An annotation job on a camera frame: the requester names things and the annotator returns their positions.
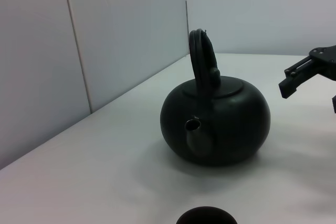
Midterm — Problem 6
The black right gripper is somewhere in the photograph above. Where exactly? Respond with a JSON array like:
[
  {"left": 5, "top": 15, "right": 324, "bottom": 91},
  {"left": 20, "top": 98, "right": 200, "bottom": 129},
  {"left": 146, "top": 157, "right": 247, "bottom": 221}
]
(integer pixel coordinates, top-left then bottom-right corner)
[{"left": 278, "top": 45, "right": 336, "bottom": 115}]

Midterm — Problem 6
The black round teapot with handle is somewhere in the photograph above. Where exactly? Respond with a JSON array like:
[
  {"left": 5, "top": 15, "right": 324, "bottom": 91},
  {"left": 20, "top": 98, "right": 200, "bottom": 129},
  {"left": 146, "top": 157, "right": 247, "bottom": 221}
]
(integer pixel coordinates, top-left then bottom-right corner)
[{"left": 159, "top": 27, "right": 272, "bottom": 168}]

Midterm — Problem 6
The small dark round teacup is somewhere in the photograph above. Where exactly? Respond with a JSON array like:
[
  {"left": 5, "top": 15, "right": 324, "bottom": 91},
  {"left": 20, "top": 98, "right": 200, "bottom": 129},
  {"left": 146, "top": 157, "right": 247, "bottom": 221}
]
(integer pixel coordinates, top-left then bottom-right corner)
[{"left": 175, "top": 206, "right": 238, "bottom": 224}]

